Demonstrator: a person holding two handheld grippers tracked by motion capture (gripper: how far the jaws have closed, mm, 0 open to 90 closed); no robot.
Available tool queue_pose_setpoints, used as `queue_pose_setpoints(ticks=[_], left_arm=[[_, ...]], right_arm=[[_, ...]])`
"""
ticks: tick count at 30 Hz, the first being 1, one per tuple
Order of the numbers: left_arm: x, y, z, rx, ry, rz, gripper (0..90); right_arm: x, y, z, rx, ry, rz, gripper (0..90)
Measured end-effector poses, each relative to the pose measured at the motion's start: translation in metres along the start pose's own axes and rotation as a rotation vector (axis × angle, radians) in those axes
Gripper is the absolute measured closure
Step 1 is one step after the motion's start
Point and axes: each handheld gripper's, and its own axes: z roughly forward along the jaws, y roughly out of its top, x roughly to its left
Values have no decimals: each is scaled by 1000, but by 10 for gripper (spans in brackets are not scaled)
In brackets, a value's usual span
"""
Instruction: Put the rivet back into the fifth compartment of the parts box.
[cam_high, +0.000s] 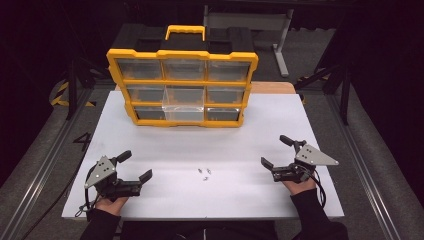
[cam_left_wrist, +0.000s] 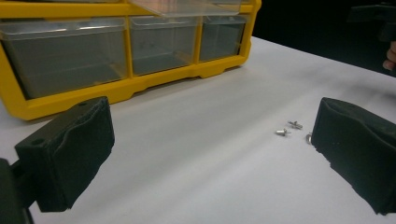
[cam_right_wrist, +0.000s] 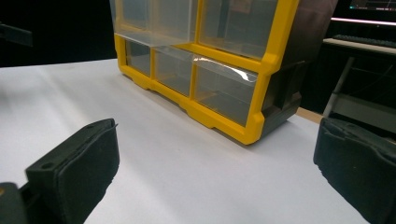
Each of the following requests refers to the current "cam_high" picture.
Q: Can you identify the wooden board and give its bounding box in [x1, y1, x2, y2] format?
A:
[114, 81, 297, 95]

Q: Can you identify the yellow black floor tape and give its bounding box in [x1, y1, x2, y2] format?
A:
[49, 81, 98, 108]

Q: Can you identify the clear plastic drawer bin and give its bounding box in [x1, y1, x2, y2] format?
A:
[161, 85, 206, 123]

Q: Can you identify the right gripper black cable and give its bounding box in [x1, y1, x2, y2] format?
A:
[306, 167, 328, 209]

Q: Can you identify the person's left hand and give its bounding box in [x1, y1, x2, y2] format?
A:
[94, 196, 130, 217]

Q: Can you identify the grey metal table stand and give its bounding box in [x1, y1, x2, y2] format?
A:
[203, 4, 295, 78]

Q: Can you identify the metal floor rail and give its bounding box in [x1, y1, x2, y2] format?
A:
[0, 89, 95, 240]
[328, 93, 404, 240]

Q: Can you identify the person's right hand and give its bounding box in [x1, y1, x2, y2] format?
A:
[282, 176, 318, 197]

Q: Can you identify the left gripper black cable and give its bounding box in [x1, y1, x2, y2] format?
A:
[74, 165, 102, 218]

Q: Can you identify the grid of clear plastic drawers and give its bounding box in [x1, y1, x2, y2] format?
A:
[115, 59, 252, 122]

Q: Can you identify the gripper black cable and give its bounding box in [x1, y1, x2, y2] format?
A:
[74, 165, 102, 218]
[306, 167, 328, 209]

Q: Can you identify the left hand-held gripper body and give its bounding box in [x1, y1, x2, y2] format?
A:
[84, 155, 143, 202]

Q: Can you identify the yellow black organizer case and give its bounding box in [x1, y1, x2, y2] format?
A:
[105, 24, 260, 129]

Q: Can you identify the black tripod stand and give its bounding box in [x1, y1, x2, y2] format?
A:
[64, 56, 111, 121]
[294, 59, 353, 126]

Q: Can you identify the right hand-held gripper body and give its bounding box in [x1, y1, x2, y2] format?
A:
[271, 139, 340, 184]

